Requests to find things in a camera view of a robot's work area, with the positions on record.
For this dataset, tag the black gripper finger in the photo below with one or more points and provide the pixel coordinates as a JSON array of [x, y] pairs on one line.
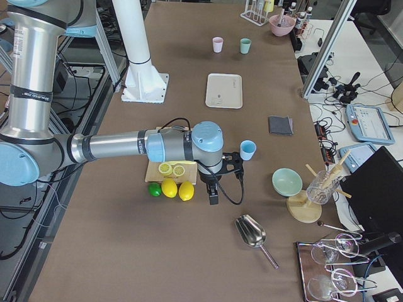
[[213, 194]]

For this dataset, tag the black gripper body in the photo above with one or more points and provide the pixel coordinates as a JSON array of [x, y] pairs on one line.
[[208, 179]]

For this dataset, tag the mint green cup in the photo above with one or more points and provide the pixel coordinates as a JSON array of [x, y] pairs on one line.
[[245, 45]]

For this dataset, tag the cream rabbit serving tray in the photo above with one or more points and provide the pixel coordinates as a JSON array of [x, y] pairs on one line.
[[224, 91]]

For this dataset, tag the metal tray with wine glasses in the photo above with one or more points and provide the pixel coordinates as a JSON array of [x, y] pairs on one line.
[[326, 269]]

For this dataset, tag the lower whole yellow lemon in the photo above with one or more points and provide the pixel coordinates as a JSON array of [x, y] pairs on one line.
[[186, 191]]

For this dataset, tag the whole yellow lemon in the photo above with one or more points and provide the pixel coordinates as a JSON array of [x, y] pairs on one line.
[[186, 191], [169, 188]]

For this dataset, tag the lower lemon slice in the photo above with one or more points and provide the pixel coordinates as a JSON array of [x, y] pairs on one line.
[[178, 170]]

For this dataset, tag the lemon slice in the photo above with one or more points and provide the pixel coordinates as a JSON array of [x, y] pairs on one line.
[[178, 170], [165, 169]]

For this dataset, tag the upper whole yellow lemon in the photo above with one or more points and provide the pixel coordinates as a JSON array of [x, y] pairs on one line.
[[169, 188]]

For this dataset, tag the yellow plastic knife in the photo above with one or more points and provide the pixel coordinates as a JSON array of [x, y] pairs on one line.
[[181, 162]]

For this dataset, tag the light blue cup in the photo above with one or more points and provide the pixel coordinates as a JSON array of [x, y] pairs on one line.
[[247, 149]]

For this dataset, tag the upper lemon slice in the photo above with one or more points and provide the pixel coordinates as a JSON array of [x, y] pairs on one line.
[[165, 169]]

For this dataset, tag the green lime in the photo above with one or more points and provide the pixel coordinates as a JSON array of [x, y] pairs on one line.
[[154, 189]]

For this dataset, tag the bamboo cutting board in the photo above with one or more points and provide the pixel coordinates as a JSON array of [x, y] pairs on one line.
[[171, 143]]

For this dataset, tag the steel scoop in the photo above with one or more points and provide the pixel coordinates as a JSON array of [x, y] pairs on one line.
[[254, 235]]

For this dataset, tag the mint green bowl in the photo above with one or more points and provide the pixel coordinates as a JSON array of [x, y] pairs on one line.
[[286, 182]]

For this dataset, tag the folded grey cloth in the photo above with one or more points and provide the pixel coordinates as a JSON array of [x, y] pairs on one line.
[[280, 125]]

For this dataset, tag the wooden cup stand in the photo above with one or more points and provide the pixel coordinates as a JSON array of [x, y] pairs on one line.
[[306, 211]]

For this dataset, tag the clear textured glass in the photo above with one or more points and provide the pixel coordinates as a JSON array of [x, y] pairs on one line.
[[320, 189]]

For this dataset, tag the pink cup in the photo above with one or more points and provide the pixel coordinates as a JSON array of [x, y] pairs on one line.
[[217, 43]]

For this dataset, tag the black laptop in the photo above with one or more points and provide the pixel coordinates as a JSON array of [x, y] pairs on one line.
[[376, 189]]

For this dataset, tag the blue teach pendant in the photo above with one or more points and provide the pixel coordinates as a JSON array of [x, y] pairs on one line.
[[368, 124]]

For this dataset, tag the white dish rack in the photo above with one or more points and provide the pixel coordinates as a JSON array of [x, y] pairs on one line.
[[254, 12]]

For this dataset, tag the pink mixing bowl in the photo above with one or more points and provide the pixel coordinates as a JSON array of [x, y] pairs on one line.
[[286, 26]]

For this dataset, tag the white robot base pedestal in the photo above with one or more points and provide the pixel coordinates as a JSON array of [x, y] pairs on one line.
[[143, 83]]

